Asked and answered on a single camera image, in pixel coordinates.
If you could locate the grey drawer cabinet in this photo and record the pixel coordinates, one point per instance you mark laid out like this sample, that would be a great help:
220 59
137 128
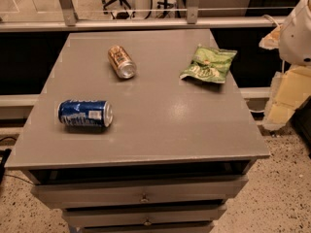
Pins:
163 127

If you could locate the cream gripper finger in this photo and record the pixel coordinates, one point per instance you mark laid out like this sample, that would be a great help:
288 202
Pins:
288 91
271 40

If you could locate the metal railing frame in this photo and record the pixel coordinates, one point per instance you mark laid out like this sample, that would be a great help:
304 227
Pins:
88 15

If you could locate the grey drawer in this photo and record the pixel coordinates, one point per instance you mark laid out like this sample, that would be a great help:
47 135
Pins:
140 192
144 216

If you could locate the green jalapeno chip bag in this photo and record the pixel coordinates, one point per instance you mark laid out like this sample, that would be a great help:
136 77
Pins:
209 65

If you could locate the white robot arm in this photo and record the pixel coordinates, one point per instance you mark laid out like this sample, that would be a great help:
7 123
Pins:
295 36

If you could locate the top grey drawer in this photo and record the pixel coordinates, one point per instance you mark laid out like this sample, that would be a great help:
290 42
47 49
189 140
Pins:
140 192

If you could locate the gold soda can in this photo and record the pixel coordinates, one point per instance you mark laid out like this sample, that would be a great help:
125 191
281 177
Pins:
121 62

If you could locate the blue soda can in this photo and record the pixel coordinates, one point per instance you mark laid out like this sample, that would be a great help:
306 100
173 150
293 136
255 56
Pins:
93 113

